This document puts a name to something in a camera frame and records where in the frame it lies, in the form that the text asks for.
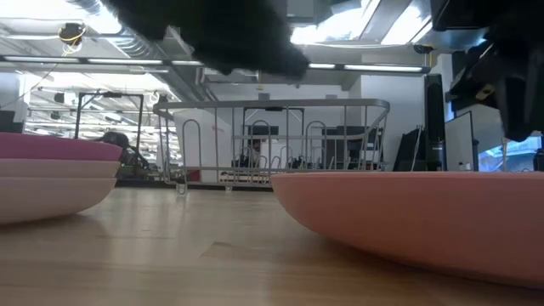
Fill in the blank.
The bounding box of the magenta plate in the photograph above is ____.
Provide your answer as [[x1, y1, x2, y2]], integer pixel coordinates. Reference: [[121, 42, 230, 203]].
[[0, 131, 124, 163]]

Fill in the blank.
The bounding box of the black tower speaker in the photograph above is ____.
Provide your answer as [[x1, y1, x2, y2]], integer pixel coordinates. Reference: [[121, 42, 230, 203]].
[[424, 74, 447, 172]]

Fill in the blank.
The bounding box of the wire dish rack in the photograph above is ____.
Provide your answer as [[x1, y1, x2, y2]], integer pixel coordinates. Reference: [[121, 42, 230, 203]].
[[152, 98, 391, 197]]

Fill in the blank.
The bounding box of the yellow black cable reel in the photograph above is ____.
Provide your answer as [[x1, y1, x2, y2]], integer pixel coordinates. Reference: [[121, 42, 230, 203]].
[[58, 23, 88, 46]]

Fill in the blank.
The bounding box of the black metal rig frame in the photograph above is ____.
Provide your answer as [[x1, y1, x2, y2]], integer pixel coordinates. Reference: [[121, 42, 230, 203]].
[[74, 90, 145, 141]]

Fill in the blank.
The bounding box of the salmon pink plate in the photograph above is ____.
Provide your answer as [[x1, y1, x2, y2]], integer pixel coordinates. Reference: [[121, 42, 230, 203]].
[[270, 170, 544, 291]]

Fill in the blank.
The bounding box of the white standing panel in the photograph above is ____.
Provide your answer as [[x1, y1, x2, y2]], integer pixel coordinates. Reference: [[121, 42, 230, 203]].
[[445, 110, 476, 172]]

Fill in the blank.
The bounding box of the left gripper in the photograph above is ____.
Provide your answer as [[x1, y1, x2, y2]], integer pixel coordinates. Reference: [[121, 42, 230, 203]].
[[101, 0, 311, 80]]

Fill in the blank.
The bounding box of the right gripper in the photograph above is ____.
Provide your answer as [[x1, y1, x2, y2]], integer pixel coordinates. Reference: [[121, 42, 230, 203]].
[[431, 0, 544, 144]]

